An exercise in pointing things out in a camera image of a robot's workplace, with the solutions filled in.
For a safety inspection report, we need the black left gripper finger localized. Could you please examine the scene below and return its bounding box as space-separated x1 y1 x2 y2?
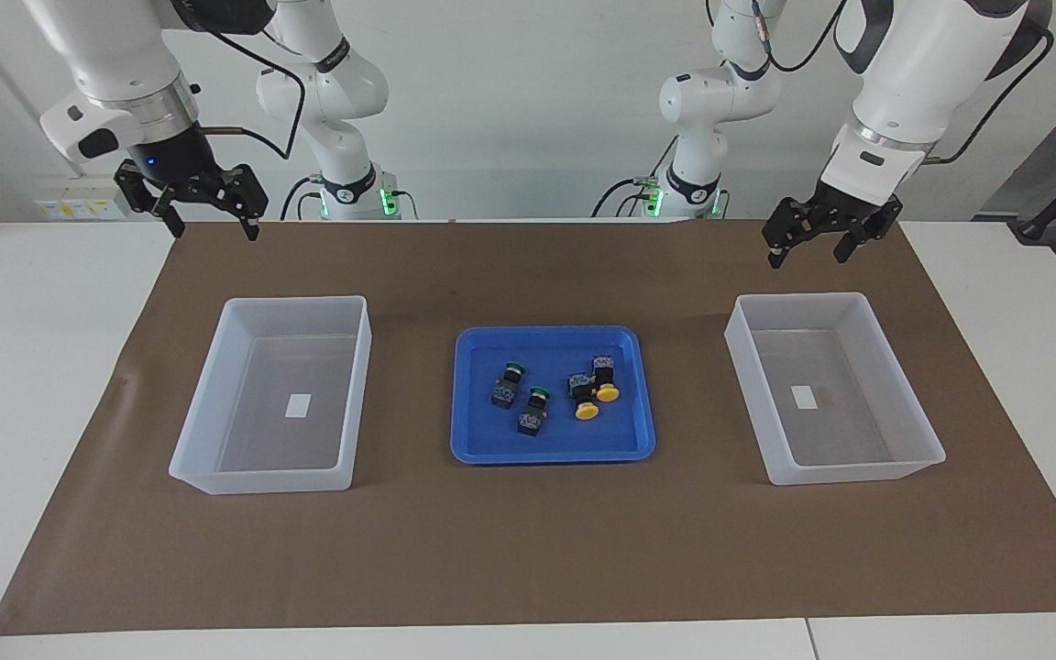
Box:
762 196 823 270
835 196 904 265

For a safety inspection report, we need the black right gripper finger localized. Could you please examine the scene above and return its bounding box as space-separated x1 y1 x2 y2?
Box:
115 159 187 239
215 164 270 242

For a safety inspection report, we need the yellow push button switch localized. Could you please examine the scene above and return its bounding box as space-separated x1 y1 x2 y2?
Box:
590 355 622 403
566 371 601 422

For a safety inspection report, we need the green push button switch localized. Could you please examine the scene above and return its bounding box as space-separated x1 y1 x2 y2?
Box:
491 361 529 410
517 386 555 437

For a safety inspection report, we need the white strip with yellow labels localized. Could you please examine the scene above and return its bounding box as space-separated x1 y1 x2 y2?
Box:
33 188 131 221

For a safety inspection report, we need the translucent white plastic box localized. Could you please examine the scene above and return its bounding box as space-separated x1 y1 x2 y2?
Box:
724 292 947 487
168 295 373 496

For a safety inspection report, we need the blue plastic tray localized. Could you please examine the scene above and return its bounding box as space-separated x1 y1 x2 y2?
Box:
450 325 657 465

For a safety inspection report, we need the brown paper table mat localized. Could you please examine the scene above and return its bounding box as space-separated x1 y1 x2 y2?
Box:
0 218 1056 636

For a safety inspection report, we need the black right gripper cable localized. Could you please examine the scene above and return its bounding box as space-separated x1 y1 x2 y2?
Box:
181 0 307 161

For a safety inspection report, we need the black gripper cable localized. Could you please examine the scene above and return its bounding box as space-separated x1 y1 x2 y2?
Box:
181 0 307 161
922 23 1056 166

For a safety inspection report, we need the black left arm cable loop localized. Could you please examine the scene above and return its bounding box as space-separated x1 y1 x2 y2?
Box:
748 0 850 74

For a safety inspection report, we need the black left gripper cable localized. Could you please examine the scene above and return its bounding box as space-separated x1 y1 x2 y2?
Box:
922 23 1056 166

